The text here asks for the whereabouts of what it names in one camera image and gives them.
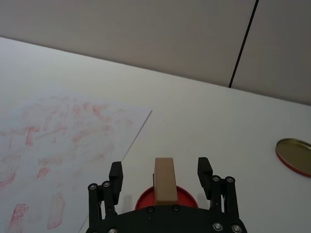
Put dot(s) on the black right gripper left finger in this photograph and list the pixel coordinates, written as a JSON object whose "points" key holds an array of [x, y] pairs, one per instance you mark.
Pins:
{"points": [[115, 179]]}

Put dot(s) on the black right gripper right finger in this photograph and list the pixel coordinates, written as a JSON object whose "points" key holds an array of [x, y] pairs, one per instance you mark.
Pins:
{"points": [[204, 177]]}

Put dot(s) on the tan wooden stamp block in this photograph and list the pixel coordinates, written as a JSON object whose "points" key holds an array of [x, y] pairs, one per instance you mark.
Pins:
{"points": [[165, 180]]}

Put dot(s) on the round red ink pad tin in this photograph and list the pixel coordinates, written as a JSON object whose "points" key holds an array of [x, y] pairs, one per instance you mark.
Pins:
{"points": [[187, 197]]}

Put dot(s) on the white paper with red stamps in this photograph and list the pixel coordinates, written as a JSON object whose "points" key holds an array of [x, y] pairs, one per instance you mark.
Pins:
{"points": [[63, 148]]}

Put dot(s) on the round gold tin lid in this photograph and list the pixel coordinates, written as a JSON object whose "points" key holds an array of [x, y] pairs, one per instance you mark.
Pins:
{"points": [[295, 153]]}

